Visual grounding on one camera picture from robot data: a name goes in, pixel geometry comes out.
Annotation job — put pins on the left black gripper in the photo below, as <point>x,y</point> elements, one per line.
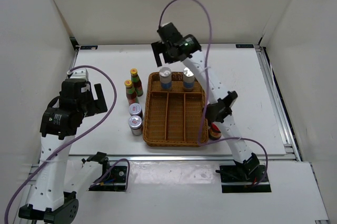
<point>98,106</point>

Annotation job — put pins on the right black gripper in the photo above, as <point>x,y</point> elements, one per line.
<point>159,48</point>

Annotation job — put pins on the blue label shaker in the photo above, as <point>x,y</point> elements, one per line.
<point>188,79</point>
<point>165,75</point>

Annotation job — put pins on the green cap sauce bottle front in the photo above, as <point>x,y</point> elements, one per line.
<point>131,93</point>

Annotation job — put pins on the silver lid jar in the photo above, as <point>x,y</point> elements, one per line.
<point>135,109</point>
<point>135,123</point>

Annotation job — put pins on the blue label shaker front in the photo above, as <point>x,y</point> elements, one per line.
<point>188,79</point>

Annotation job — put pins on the silver lid jar front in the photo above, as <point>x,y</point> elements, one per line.
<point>135,123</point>

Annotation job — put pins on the red lid jar front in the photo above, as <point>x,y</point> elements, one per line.
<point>214,132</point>

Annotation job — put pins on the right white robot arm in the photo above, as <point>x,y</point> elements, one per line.
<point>219,100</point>

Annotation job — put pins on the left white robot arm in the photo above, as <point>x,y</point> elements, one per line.
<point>52,200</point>

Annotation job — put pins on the blue label sticker left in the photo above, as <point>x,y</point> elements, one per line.
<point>89,47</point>

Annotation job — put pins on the blue label sticker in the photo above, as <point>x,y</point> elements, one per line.
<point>89,47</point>
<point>244,46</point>

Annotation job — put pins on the wicker divided tray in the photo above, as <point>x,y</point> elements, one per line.
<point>172,118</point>

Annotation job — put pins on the blue label sticker right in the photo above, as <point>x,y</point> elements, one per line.
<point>244,46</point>

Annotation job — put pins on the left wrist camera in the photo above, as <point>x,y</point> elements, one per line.
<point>78,74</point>

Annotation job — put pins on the aluminium frame rail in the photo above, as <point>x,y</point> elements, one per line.
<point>287,157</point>

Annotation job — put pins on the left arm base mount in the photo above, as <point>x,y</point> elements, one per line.
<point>114,177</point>

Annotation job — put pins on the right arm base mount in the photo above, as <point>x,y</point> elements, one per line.
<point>234,182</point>

